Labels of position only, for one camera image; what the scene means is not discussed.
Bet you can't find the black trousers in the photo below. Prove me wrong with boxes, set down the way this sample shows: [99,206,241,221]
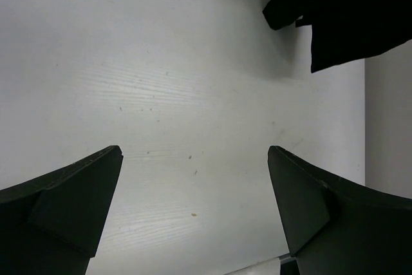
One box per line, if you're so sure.
[263,0,411,73]

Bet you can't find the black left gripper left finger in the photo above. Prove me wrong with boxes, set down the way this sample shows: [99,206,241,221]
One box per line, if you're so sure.
[1,146,123,274]

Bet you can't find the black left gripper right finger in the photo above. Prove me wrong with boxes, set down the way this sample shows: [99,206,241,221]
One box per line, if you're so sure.
[268,146,411,274]

